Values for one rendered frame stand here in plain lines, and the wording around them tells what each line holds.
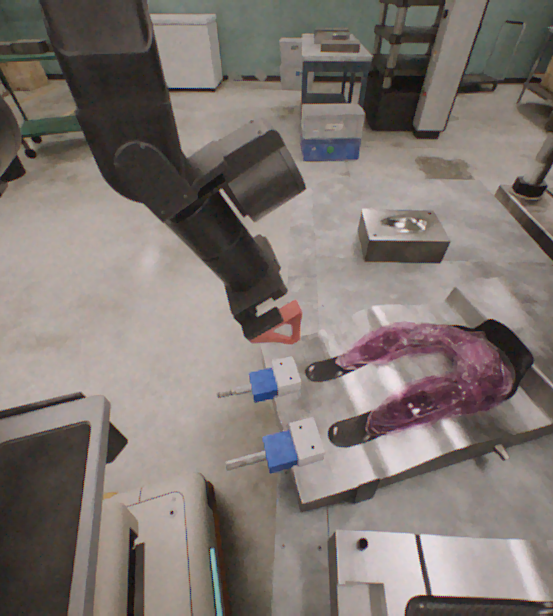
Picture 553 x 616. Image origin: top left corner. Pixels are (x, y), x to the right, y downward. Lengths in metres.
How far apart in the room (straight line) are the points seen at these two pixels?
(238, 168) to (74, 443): 0.27
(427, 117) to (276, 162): 4.27
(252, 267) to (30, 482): 0.26
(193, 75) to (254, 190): 6.38
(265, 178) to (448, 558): 0.43
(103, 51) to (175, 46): 6.41
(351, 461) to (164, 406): 1.17
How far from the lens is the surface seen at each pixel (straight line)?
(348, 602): 0.45
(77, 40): 0.25
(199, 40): 6.54
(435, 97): 4.49
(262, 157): 0.28
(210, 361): 1.61
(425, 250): 0.87
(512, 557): 0.49
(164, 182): 0.26
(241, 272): 0.32
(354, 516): 0.52
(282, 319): 0.32
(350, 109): 3.97
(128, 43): 0.25
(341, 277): 0.79
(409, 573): 0.43
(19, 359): 2.07
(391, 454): 0.49
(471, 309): 0.65
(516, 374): 0.63
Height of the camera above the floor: 1.30
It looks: 47 degrees down
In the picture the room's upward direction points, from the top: straight up
